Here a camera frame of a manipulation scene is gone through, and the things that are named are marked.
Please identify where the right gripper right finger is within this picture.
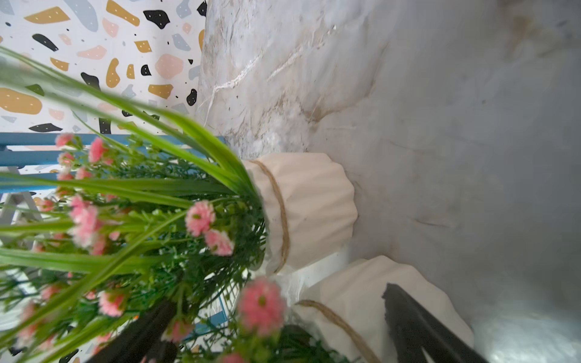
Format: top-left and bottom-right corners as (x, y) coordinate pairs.
(382, 284), (487, 363)

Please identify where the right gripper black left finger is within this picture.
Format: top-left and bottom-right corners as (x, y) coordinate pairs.
(88, 299), (178, 363)

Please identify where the pink flower pot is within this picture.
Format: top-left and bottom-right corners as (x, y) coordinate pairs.
(0, 44), (359, 359)
(181, 255), (475, 363)

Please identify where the pink flower pot back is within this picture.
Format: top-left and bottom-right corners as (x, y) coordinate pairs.
(0, 44), (359, 359)

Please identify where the blue white slatted rack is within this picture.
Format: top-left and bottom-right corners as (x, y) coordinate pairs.
(1, 134), (230, 265)

